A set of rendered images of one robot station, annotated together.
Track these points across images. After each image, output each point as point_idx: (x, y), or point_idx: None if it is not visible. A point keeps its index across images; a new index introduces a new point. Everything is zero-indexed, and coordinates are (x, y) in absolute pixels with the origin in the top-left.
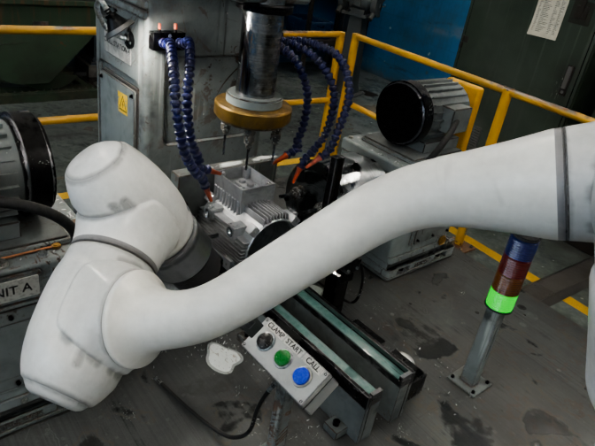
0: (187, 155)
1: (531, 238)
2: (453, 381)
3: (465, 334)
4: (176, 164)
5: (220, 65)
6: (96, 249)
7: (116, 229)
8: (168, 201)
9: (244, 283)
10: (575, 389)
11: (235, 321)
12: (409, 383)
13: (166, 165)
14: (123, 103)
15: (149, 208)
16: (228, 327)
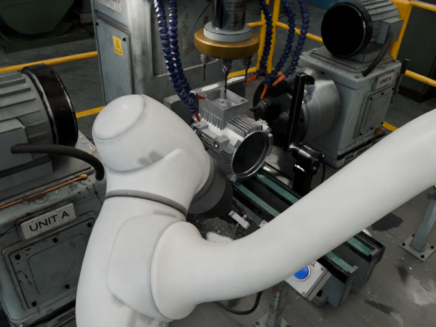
0: (178, 86)
1: None
2: (405, 248)
3: (406, 207)
4: (165, 91)
5: (194, 5)
6: (132, 205)
7: (148, 183)
8: (191, 146)
9: (294, 239)
10: None
11: (285, 276)
12: (376, 257)
13: (158, 93)
14: (118, 45)
15: (176, 157)
16: (278, 281)
